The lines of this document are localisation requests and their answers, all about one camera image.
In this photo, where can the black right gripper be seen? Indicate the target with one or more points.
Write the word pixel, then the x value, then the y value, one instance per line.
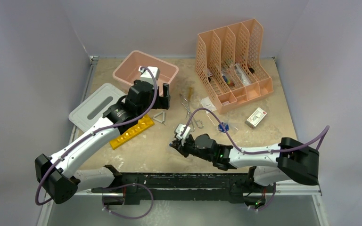
pixel 177 144

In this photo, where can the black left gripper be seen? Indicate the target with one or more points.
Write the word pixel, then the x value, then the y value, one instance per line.
pixel 161 102

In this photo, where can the yellow test tube rack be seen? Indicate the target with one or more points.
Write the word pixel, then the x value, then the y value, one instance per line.
pixel 143 124

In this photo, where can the brown bristle tube brush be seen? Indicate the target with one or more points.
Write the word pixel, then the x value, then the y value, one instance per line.
pixel 190 93

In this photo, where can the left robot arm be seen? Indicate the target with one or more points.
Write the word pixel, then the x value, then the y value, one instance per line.
pixel 59 174

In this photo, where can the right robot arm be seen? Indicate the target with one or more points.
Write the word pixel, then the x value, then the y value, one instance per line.
pixel 287 160

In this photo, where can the metal crucible tongs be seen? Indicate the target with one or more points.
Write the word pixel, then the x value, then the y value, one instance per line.
pixel 193 121

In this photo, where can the small white plastic bag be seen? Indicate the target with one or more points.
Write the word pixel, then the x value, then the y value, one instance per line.
pixel 207 103

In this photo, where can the pink plastic bin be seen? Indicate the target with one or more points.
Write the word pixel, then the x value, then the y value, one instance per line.
pixel 128 70

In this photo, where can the blue polyhedral object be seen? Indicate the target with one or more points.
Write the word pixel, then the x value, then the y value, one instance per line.
pixel 223 127

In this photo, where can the colourful item in organizer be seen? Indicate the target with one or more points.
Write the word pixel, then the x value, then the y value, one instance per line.
pixel 228 82

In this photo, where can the peach mesh file organizer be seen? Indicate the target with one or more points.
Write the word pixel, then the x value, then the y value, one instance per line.
pixel 217 52

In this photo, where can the white plastic bin lid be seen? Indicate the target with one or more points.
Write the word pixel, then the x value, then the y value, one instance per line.
pixel 85 115

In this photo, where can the clear packet in organizer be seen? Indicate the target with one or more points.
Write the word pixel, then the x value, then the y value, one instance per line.
pixel 241 74

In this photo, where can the small white red box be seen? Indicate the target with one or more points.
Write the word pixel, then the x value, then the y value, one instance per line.
pixel 255 118

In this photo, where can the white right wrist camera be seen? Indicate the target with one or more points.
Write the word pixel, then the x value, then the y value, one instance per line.
pixel 182 131

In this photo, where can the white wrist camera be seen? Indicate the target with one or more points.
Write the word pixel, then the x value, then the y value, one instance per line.
pixel 149 74
pixel 182 131

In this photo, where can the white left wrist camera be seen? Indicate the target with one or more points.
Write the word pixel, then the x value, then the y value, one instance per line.
pixel 149 74

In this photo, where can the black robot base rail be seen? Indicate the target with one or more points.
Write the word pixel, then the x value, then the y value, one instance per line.
pixel 234 188

